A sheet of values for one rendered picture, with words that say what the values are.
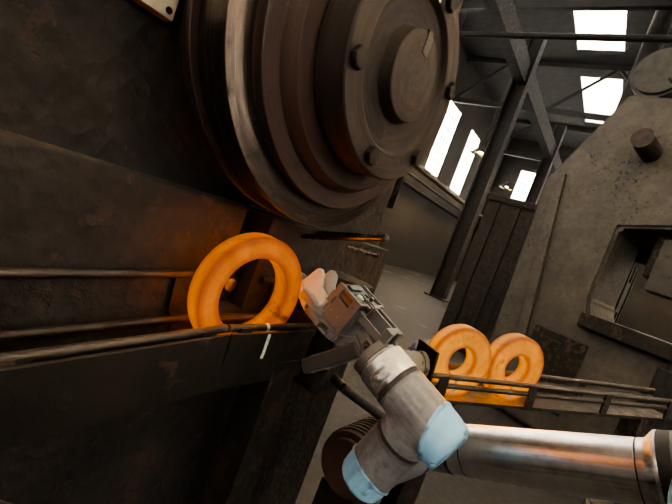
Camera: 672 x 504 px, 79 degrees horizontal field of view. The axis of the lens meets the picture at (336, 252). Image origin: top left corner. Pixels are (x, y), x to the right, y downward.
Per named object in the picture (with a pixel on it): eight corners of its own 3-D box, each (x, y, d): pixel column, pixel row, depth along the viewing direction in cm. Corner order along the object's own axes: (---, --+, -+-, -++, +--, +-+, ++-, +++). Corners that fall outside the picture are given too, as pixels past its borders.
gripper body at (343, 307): (363, 283, 68) (411, 335, 62) (333, 319, 71) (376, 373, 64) (337, 278, 62) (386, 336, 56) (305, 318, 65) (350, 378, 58)
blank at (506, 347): (490, 328, 92) (500, 333, 89) (541, 336, 97) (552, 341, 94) (471, 391, 94) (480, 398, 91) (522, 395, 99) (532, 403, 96)
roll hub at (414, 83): (282, 132, 46) (367, -114, 44) (390, 193, 69) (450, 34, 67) (318, 140, 43) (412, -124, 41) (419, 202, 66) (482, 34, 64)
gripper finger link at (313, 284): (314, 252, 71) (345, 288, 66) (295, 278, 72) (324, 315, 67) (303, 250, 68) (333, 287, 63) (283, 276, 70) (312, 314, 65)
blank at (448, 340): (433, 318, 87) (442, 323, 83) (490, 327, 92) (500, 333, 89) (413, 385, 88) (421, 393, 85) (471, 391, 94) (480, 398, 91)
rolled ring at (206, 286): (309, 232, 64) (295, 226, 66) (200, 245, 51) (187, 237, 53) (295, 335, 70) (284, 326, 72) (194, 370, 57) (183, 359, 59)
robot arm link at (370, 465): (402, 495, 63) (446, 452, 59) (355, 515, 55) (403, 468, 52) (374, 449, 68) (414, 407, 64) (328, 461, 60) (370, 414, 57)
